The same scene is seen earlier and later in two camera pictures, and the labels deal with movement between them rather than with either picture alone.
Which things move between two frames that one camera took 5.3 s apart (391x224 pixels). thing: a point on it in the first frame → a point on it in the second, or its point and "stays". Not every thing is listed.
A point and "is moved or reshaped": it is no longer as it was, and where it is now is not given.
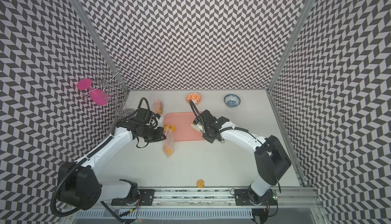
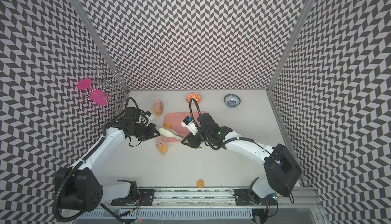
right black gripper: x=208 y=138 → x=191 y=138
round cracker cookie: x=200 y=183 stays
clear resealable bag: x=168 y=146 is moved or reshaped
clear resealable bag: x=158 y=106 stays
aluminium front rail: x=287 y=198 stays
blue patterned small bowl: x=231 y=100 stays
